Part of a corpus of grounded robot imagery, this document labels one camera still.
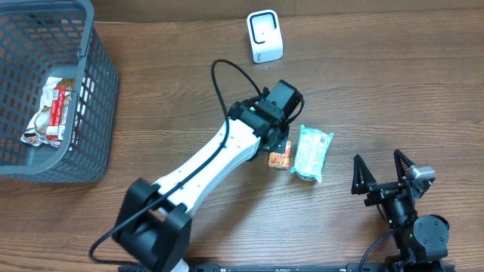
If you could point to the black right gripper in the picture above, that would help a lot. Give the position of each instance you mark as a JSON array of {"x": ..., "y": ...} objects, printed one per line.
[{"x": 382, "y": 190}]

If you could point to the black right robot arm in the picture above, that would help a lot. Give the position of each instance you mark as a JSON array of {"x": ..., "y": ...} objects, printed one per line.
[{"x": 421, "y": 241}]

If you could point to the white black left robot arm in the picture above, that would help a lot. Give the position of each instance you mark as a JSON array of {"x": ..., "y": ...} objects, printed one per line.
[{"x": 154, "y": 222}]

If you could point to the teal white tissue pack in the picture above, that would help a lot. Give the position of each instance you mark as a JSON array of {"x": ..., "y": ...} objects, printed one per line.
[{"x": 311, "y": 152}]

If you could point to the grey plastic basket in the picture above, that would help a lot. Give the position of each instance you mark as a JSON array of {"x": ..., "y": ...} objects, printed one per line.
[{"x": 44, "y": 39}]

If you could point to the red snack bar box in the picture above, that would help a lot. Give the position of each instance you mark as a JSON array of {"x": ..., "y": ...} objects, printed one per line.
[{"x": 58, "y": 115}]

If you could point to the white barcode scanner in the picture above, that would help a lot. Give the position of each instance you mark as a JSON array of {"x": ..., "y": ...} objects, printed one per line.
[{"x": 265, "y": 36}]

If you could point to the small orange box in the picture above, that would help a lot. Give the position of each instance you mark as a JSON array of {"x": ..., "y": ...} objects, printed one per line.
[{"x": 280, "y": 160}]

